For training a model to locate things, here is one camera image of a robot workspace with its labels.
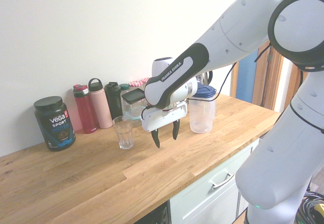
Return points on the pale green cabinet front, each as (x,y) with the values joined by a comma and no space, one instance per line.
(202,203)

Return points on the yellow device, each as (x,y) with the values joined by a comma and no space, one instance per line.
(319,210)

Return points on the black Vega protein tub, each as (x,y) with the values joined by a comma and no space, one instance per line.
(54,125)

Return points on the glass container teal clip lid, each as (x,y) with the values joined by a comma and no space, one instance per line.
(135,114)

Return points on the wooden door frame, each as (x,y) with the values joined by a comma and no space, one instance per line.
(260,82)

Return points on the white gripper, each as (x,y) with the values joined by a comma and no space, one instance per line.
(162,119)

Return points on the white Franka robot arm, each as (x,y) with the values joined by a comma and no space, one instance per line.
(227,32)

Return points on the red water bottle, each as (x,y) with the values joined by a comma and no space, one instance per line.
(85,112)

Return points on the clear drinking glass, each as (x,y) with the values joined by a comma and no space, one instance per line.
(123,135)

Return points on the metal door hinge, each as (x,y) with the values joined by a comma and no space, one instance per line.
(269,57)

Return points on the short jar red checkered lid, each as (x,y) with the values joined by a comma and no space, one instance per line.
(135,83)

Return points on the black shaker bottle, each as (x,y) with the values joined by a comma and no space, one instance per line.
(114,100)

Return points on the pink water bottle black cap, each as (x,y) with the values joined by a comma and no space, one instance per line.
(101,107)

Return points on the clear plastic pitcher blue lid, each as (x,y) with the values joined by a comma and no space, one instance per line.
(202,117)

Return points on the clear bottle green cap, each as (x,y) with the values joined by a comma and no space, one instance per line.
(124,87)

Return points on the clear container black lid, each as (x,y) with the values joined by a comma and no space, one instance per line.
(132,96)

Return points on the dark appliance under counter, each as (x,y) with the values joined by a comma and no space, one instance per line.
(159,216)

